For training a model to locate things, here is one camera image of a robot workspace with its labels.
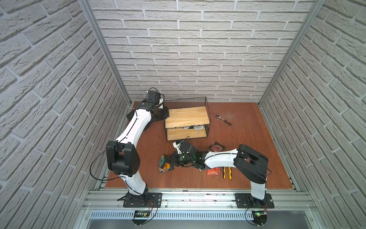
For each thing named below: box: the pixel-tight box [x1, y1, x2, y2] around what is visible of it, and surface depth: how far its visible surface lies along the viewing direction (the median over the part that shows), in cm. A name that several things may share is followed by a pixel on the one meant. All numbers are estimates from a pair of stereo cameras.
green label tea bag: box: [157, 154, 165, 170], surface depth 84 cm
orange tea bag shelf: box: [162, 162, 172, 170], surface depth 87 cm
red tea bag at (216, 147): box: [208, 141, 226, 153], surface depth 95 cm
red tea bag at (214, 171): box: [207, 166, 221, 176], surface depth 85 cm
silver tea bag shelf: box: [193, 124, 206, 132], surface depth 102 cm
